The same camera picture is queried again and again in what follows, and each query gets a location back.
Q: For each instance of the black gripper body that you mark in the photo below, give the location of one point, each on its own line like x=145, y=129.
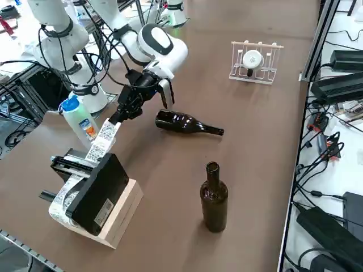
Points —
x=136, y=90

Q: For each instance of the white QR code label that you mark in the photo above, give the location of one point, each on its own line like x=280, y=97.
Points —
x=103, y=139

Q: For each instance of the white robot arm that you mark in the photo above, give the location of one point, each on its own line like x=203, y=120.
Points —
x=174, y=14
x=167, y=51

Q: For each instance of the clear plastic bottle blue cap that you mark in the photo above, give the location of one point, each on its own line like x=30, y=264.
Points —
x=78, y=119

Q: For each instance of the black label dispenser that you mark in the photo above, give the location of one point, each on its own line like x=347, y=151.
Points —
x=99, y=187

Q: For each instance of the wooden dispenser base block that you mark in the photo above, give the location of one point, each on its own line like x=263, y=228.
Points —
x=124, y=209

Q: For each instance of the white label roll strip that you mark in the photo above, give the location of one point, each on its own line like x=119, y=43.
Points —
x=63, y=198

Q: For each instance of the dark glass bottle standing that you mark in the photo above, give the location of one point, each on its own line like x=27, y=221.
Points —
x=214, y=204

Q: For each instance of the black flat box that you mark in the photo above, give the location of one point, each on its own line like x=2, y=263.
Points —
x=354, y=212

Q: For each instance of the black equipment case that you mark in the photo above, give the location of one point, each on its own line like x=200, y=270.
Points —
x=48, y=88

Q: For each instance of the white cup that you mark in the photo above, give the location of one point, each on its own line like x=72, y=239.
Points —
x=252, y=59

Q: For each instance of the orange black connector device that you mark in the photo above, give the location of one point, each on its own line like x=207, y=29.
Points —
x=330, y=147
x=319, y=122

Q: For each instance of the black power adapter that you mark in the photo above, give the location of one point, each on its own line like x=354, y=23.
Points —
x=337, y=88
x=347, y=61
x=326, y=235

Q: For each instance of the aluminium table edge rail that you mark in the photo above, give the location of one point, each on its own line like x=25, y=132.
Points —
x=25, y=246

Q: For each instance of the white post bracket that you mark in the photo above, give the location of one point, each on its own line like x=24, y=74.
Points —
x=302, y=77

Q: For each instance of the aluminium frame post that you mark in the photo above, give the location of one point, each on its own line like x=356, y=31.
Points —
x=320, y=37

